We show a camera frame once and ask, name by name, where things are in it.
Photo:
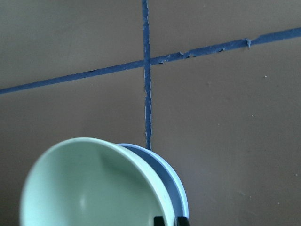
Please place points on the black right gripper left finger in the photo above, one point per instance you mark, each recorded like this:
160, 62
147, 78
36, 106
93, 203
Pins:
158, 221

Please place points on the blue bowl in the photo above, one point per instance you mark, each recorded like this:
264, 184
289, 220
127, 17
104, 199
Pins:
168, 176

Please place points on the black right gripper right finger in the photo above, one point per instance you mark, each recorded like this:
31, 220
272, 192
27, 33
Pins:
182, 221

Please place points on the green bowl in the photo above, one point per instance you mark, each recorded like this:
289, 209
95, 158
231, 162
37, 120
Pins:
91, 182

